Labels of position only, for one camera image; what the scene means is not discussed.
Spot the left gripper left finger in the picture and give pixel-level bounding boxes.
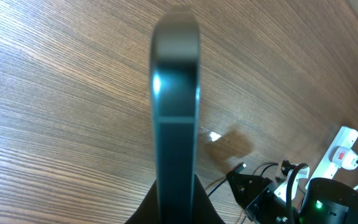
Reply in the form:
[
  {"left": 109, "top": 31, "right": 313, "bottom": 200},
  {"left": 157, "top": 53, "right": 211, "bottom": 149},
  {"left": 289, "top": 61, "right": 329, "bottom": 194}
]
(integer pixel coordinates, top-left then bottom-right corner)
[{"left": 126, "top": 181, "right": 159, "bottom": 224}]

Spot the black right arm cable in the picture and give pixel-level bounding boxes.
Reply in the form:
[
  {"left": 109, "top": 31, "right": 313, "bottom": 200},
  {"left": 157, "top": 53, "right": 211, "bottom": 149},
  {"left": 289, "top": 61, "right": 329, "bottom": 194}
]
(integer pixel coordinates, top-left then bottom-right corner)
[{"left": 286, "top": 162, "right": 310, "bottom": 218}]

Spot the black USB charging cable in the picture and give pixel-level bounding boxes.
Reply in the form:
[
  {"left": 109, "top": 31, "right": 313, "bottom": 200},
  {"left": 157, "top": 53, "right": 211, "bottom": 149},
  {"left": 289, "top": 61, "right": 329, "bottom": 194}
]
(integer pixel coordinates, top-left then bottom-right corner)
[{"left": 206, "top": 161, "right": 279, "bottom": 197}]

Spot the smartphone with teal screen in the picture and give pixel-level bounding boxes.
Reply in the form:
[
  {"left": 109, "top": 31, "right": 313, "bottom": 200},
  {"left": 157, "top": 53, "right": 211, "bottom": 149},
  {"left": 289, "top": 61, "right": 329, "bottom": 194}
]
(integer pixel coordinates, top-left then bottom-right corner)
[{"left": 149, "top": 9, "right": 200, "bottom": 223}]

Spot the white USB charger plug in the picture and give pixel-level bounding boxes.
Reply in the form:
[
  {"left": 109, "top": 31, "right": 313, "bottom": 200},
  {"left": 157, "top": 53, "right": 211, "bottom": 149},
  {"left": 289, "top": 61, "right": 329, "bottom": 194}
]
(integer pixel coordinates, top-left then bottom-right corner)
[{"left": 331, "top": 146, "right": 358, "bottom": 170}]

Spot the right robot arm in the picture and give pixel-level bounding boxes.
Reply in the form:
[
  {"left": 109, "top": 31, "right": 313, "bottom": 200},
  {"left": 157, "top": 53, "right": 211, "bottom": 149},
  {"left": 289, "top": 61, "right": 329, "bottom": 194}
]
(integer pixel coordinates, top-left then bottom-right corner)
[{"left": 226, "top": 172, "right": 358, "bottom": 224}]

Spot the white power strip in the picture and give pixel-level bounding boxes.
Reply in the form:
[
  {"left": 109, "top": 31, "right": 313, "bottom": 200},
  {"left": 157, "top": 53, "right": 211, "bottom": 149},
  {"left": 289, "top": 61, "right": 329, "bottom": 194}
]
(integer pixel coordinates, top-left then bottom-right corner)
[{"left": 305, "top": 126, "right": 358, "bottom": 189}]

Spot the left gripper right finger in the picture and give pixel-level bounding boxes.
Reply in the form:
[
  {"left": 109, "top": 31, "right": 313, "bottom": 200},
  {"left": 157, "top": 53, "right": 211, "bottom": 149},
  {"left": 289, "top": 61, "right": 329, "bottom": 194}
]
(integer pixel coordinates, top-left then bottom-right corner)
[{"left": 193, "top": 175, "right": 224, "bottom": 224}]

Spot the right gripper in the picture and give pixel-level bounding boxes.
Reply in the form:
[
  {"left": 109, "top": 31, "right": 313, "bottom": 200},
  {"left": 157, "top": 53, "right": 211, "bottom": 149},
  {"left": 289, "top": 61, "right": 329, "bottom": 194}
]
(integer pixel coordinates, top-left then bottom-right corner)
[{"left": 226, "top": 171, "right": 290, "bottom": 224}]

